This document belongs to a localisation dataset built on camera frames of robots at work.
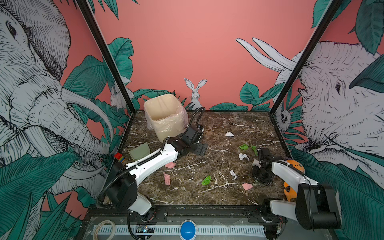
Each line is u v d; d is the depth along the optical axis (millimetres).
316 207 835
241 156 935
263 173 730
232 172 881
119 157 889
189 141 615
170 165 910
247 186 833
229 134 1074
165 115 814
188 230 682
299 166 818
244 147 975
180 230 684
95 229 691
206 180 856
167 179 856
